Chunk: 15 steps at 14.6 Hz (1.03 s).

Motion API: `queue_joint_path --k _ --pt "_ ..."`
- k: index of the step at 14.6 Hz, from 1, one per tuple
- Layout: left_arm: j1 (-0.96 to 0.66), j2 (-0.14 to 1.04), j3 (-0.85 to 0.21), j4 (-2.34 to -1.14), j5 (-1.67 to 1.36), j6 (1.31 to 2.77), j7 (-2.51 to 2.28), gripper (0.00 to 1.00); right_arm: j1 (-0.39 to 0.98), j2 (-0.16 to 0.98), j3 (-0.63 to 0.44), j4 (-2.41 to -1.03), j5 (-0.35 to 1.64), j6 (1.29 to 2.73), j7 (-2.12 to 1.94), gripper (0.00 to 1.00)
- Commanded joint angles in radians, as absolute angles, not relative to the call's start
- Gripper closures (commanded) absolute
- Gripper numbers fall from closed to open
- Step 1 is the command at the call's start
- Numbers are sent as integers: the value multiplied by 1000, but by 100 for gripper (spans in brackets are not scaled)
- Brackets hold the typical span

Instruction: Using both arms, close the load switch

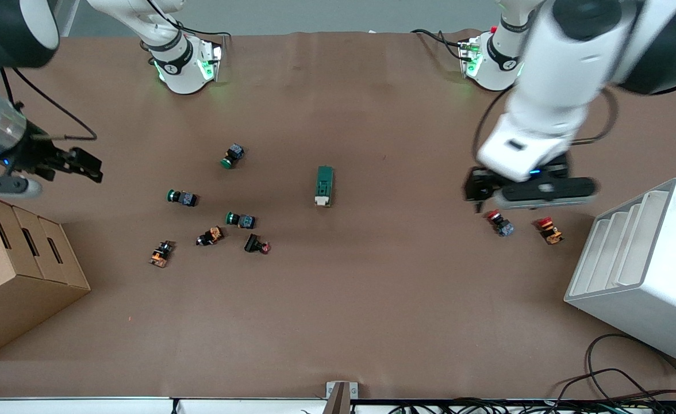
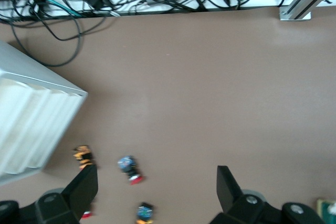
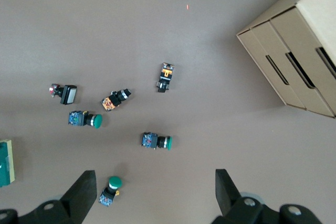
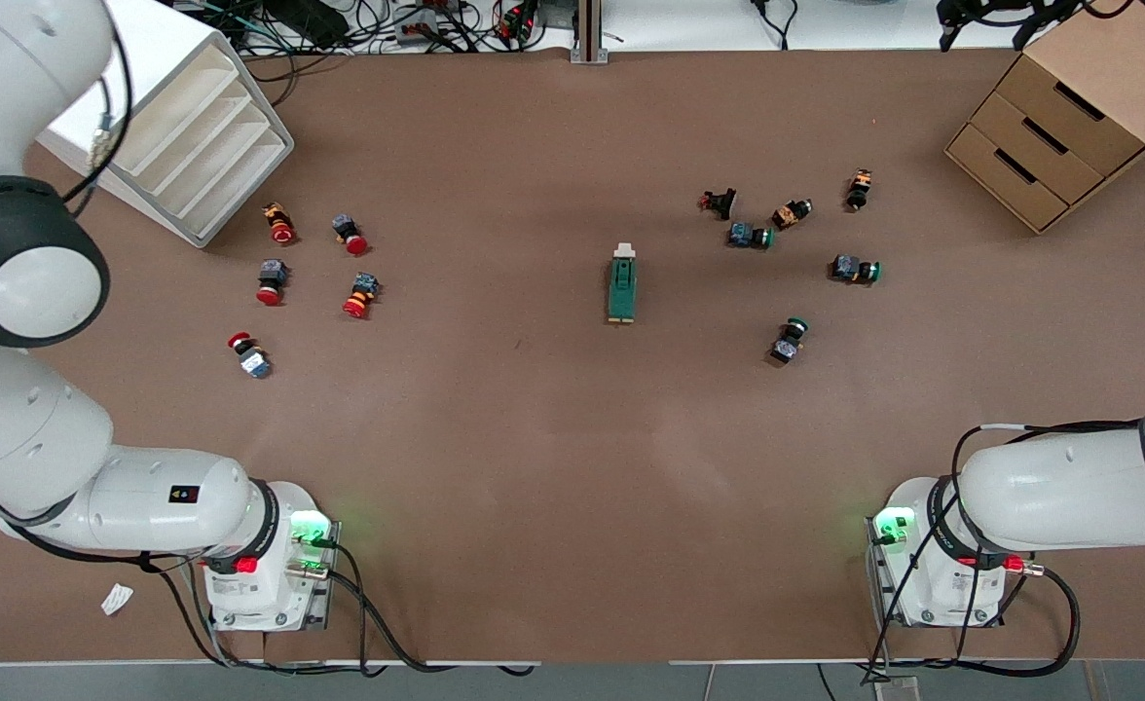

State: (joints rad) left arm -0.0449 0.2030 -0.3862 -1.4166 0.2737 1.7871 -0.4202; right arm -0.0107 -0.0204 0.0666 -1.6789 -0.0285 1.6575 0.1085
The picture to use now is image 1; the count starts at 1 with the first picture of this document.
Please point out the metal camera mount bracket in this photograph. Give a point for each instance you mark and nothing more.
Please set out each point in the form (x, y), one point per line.
(341, 397)

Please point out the green load switch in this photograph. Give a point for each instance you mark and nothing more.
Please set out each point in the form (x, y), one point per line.
(323, 184)

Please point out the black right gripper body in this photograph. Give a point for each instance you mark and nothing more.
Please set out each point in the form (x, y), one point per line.
(32, 154)

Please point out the green pushbutton switch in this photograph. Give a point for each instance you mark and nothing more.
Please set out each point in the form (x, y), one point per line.
(242, 220)
(184, 198)
(233, 155)

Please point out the red emergency stop button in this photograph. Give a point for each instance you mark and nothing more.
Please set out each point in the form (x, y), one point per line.
(501, 224)

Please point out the white slotted rack box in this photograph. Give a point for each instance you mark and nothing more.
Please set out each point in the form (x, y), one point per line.
(654, 287)

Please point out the brown cardboard box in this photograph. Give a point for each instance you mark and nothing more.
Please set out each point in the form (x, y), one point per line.
(10, 287)

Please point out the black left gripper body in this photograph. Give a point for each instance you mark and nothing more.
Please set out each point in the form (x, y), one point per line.
(478, 185)

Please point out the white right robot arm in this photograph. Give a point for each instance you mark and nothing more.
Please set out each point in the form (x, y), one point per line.
(4, 34)

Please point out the brown paper table cover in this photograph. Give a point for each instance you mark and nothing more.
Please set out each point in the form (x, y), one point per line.
(372, 299)

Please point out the white table edge rail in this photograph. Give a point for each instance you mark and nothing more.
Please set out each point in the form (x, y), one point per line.
(73, 406)

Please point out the black orange selector switch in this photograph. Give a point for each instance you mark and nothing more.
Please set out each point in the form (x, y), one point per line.
(210, 236)
(161, 254)

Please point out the red emergency button orange block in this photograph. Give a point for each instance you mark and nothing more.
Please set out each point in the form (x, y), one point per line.
(550, 231)

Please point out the black red indicator switch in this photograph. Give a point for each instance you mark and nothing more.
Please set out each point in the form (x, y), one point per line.
(254, 244)

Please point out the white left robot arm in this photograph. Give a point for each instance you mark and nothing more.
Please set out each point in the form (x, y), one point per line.
(568, 75)

